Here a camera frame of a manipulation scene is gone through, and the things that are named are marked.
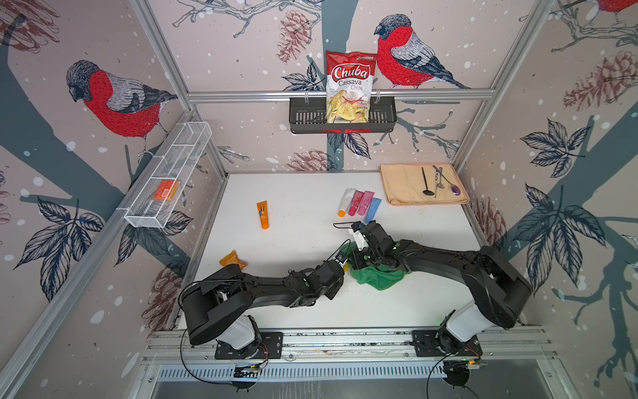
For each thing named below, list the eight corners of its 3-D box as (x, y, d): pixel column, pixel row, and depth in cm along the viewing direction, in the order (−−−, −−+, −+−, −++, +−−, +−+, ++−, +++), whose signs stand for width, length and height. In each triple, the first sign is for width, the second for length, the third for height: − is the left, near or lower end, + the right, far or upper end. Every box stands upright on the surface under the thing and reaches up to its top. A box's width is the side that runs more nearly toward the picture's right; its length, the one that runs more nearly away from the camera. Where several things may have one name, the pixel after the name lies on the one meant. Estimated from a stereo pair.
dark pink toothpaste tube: (345, 213, 109) (345, 209, 107) (355, 193, 116) (355, 189, 114) (353, 216, 108) (354, 212, 106) (363, 196, 115) (363, 192, 113)
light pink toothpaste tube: (354, 213, 108) (355, 210, 107) (365, 192, 116) (366, 189, 114) (363, 216, 107) (363, 213, 105) (373, 195, 115) (374, 192, 113)
